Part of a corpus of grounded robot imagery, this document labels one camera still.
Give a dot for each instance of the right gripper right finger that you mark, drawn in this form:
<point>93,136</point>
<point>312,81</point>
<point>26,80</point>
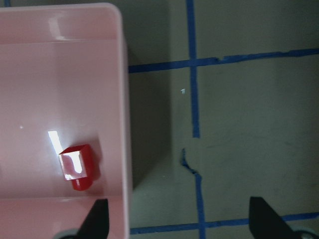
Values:
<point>265,223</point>

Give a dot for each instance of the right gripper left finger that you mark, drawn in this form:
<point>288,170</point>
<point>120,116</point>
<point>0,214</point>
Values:
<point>96,225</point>

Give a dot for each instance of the red toy block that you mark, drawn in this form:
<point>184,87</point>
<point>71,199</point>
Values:
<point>79,166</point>

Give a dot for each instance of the pink plastic box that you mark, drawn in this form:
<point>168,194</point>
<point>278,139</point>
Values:
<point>63,82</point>

